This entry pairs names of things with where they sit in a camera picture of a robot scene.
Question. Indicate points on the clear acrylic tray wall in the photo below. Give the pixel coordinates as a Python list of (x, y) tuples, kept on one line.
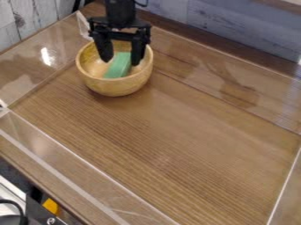
[(85, 191)]

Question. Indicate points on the brown wooden bowl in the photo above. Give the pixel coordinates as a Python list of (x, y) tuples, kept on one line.
[(92, 68)]

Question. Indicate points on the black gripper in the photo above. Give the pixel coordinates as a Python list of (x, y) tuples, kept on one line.
[(120, 25)]

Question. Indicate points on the green rectangular block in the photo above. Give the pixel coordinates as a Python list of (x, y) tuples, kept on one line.
[(119, 66)]

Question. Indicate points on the clear acrylic corner bracket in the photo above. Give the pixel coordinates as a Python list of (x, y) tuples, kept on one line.
[(83, 25)]

